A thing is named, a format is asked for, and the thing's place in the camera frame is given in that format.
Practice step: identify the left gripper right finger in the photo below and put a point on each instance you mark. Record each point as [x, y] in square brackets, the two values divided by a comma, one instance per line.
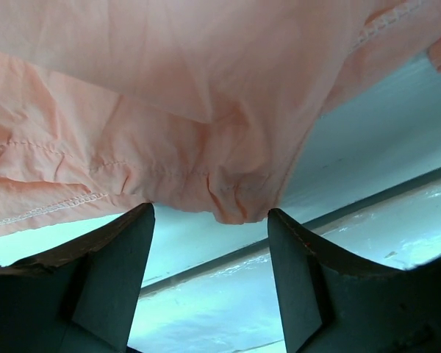
[332, 300]

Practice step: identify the salmon pink jacket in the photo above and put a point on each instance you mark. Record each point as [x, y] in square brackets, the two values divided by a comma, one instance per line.
[198, 105]

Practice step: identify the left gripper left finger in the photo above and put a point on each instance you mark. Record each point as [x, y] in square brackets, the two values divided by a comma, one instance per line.
[80, 296]

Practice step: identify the white foil cover panel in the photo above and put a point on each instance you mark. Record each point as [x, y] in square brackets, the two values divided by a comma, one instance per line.
[233, 307]

